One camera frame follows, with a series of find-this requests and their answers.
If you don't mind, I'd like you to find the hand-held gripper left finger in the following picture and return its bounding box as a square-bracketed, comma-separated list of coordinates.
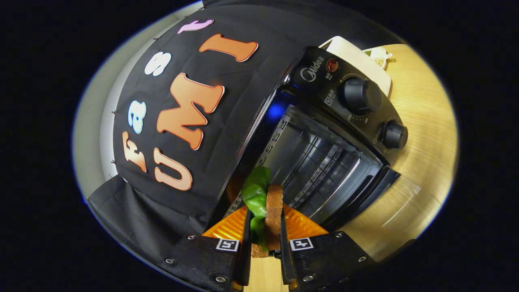
[160, 206, 253, 292]

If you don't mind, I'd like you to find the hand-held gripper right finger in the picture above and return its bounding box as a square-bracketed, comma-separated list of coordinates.
[279, 204, 375, 292]

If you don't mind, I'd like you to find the bread and lettuce sandwich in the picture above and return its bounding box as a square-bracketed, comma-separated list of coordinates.
[241, 164, 284, 258]

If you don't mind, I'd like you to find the black toaster oven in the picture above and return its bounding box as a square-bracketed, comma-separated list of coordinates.
[219, 46, 422, 244]

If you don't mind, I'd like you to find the white pop-up toaster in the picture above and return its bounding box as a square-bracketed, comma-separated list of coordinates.
[319, 36, 392, 97]

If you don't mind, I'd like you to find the small white dish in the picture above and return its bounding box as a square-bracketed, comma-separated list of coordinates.
[363, 47, 393, 69]

